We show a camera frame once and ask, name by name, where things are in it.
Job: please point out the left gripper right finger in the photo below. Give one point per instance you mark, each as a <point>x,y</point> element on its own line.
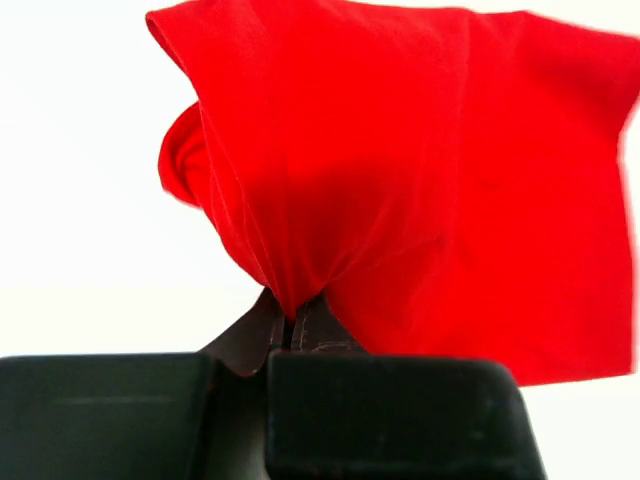
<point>317,330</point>

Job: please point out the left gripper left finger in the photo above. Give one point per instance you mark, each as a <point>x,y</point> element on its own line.
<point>245,345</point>

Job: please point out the red t-shirt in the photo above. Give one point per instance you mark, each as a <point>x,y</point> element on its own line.
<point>448,179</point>

